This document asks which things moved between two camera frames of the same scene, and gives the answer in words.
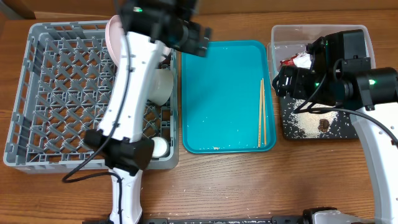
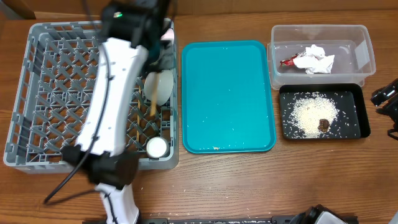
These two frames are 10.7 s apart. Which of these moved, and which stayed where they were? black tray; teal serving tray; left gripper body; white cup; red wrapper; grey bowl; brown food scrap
Moved: left gripper body
Stayed: white cup; teal serving tray; grey bowl; brown food scrap; red wrapper; black tray
